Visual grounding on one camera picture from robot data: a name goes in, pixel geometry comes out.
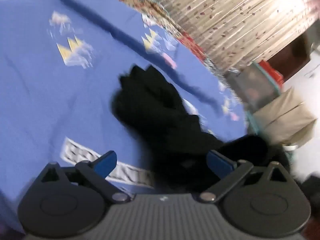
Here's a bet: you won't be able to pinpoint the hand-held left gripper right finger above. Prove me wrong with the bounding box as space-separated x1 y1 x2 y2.
199 150 288 203

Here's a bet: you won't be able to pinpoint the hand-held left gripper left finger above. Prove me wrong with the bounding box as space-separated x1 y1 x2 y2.
40 151 132 203

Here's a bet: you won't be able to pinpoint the black pants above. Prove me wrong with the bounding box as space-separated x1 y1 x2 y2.
111 65 270 193

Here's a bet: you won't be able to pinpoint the beige cloth bundle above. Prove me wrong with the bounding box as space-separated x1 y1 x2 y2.
251 86 317 147

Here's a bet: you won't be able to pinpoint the clear box with teal rim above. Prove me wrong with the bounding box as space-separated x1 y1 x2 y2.
224 61 285 114

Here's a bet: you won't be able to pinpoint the blue printed bedsheet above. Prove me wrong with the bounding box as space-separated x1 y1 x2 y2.
0 0 247 232

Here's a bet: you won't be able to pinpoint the red box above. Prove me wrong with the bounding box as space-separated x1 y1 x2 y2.
259 60 285 83

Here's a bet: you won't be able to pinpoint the dark brown wooden furniture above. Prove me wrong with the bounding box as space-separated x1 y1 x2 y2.
267 33 312 82

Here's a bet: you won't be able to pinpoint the beige leaf print curtain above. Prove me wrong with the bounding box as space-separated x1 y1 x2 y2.
136 0 320 71

